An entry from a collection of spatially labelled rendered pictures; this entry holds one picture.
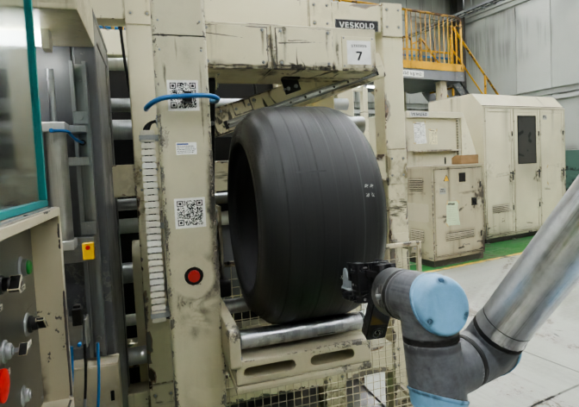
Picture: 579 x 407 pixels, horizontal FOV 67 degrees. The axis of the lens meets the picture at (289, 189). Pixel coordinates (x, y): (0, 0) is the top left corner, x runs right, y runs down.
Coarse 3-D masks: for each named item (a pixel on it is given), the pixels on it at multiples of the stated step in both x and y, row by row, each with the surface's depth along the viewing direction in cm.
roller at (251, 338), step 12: (360, 312) 118; (288, 324) 112; (300, 324) 112; (312, 324) 113; (324, 324) 113; (336, 324) 114; (348, 324) 115; (360, 324) 116; (240, 336) 107; (252, 336) 108; (264, 336) 108; (276, 336) 109; (288, 336) 110; (300, 336) 111; (312, 336) 113; (240, 348) 108
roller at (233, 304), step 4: (224, 300) 135; (228, 300) 135; (232, 300) 135; (236, 300) 135; (240, 300) 136; (244, 300) 136; (228, 304) 134; (232, 304) 134; (236, 304) 135; (240, 304) 135; (244, 304) 135; (228, 308) 134; (232, 308) 134; (236, 308) 134; (240, 308) 135; (244, 308) 135; (248, 308) 136; (232, 312) 135; (236, 312) 135
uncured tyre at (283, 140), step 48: (240, 144) 125; (288, 144) 101; (336, 144) 104; (240, 192) 148; (288, 192) 96; (336, 192) 99; (384, 192) 107; (240, 240) 146; (288, 240) 96; (336, 240) 98; (384, 240) 106; (240, 288) 132; (288, 288) 100; (336, 288) 104
